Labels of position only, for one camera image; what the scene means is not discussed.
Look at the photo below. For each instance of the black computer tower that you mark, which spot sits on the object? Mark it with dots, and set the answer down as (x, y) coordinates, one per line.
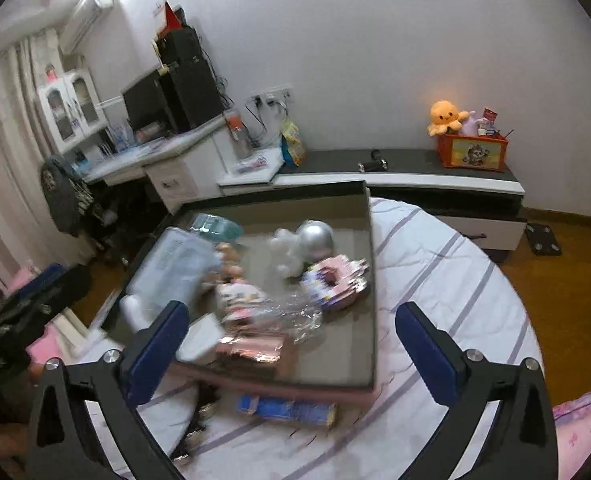
(190, 90)

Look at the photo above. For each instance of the orange toy box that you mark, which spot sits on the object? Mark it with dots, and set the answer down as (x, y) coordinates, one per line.
(473, 152)

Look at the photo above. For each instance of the pink building block figure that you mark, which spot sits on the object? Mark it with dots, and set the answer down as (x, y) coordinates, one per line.
(335, 285)

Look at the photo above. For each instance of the black case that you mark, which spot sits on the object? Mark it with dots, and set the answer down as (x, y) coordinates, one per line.
(180, 45)

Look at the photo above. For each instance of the small white plush toy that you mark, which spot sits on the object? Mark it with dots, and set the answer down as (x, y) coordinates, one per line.
(288, 250)

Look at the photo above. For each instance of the water bottle with orange lid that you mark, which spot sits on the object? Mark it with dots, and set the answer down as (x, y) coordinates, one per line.
(239, 137)

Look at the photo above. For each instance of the small pink doll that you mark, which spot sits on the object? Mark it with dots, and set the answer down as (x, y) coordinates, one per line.
(51, 74)

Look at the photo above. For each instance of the clear plastic wrapper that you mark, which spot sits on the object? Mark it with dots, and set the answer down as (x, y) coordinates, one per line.
(295, 315)

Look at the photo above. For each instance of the beige curtain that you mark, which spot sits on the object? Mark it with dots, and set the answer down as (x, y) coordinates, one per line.
(5, 160)

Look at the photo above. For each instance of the shiny pink box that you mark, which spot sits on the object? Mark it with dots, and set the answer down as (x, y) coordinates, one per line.
(250, 352)

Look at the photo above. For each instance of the small red packet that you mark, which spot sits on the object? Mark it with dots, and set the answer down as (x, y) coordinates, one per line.
(490, 116)

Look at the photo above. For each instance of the white air conditioner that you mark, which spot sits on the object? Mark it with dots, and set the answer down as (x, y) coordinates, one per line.
(85, 17)

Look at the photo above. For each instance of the white desk with drawers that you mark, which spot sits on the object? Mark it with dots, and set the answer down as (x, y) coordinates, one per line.
(175, 180)

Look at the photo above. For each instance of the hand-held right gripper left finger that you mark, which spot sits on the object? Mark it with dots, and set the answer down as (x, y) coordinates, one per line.
(155, 355)

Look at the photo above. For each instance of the silver ball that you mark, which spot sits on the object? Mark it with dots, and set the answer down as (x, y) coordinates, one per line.
(318, 240)

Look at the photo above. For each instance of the pink floral quilt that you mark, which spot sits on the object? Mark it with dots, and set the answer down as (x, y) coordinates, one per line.
(585, 425)

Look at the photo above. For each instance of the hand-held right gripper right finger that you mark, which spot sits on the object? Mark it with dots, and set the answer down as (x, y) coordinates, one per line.
(425, 355)

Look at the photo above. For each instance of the blue white box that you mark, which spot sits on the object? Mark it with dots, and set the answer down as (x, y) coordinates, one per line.
(121, 137)

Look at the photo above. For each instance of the flat blue box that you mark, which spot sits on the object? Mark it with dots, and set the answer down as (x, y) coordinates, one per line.
(285, 410)

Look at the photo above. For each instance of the red triangular box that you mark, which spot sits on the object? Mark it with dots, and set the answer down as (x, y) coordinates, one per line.
(171, 20)

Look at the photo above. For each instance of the black bathroom scale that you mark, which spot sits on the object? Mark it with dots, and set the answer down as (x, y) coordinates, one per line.
(543, 240)

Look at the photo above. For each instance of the pink pencil case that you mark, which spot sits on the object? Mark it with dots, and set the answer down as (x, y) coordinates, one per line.
(250, 164)

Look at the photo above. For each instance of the orange octopus plush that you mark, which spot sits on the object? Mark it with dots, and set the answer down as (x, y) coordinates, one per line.
(445, 115)

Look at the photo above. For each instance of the black computer monitor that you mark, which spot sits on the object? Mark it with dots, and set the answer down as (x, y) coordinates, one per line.
(143, 100)

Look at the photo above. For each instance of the dark storage box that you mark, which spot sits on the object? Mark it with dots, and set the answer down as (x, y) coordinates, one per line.
(345, 320)

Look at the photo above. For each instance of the white glass-door cabinet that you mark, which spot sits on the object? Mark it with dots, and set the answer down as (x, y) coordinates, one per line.
(70, 105)

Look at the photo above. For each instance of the dark shiny wrapper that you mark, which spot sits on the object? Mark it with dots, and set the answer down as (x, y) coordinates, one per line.
(198, 420)

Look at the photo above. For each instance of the light pink plush toy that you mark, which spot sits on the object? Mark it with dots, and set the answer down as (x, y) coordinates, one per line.
(470, 124)

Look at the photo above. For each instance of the yellow blue snack bag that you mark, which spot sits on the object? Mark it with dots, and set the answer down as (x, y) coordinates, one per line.
(294, 145)

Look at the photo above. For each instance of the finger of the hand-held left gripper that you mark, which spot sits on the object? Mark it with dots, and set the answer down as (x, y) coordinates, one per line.
(60, 285)

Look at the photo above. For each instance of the low black white cabinet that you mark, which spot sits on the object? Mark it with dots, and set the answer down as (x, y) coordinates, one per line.
(415, 162)

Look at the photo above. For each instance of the white wall power strip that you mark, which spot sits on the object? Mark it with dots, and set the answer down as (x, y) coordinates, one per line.
(273, 93)

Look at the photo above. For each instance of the small black dumbbell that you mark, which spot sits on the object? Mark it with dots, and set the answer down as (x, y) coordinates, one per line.
(373, 162)

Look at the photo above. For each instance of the teal plastic item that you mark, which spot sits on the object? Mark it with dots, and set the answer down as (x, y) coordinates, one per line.
(215, 225)

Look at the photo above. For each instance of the black office chair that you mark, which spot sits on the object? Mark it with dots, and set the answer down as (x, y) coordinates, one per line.
(110, 220)

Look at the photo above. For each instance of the small white box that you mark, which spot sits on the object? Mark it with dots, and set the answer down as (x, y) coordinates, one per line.
(203, 335)

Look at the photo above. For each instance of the pink dress doll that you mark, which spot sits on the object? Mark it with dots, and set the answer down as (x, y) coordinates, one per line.
(238, 300)

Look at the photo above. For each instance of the clear blue-grey package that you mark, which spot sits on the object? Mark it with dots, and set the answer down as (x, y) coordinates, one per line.
(175, 270)

